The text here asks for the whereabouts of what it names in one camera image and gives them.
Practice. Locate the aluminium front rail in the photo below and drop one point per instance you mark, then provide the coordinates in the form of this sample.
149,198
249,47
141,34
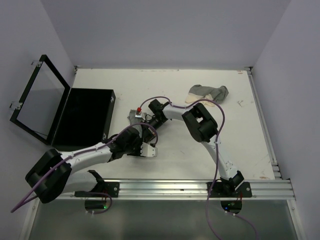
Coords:
152,189

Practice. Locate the black open storage case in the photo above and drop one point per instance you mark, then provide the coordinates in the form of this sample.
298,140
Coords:
60,116

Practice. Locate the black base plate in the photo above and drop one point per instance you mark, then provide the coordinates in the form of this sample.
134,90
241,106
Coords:
219,190
102,189

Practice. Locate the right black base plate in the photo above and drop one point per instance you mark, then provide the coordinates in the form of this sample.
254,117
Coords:
219,190

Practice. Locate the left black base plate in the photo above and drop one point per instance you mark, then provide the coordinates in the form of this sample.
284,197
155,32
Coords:
102,189

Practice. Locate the aluminium rail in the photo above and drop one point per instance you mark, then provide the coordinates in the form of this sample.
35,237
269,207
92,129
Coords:
270,149
152,189

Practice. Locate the aluminium right side rail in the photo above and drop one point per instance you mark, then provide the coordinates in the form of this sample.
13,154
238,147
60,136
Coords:
270,149

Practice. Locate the grey striped underwear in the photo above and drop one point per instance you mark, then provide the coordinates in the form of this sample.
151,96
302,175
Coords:
134,118

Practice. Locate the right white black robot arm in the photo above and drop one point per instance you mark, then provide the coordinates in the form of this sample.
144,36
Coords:
205,130

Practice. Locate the grey and cream sock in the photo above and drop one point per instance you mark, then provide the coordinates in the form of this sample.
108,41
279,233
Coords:
197,92

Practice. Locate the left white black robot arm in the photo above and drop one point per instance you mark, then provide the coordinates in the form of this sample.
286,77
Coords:
51,175

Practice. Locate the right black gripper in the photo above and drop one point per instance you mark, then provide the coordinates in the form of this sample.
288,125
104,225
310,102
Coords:
148,123

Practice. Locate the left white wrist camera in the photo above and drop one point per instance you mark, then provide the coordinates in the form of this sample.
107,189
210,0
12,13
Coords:
148,151

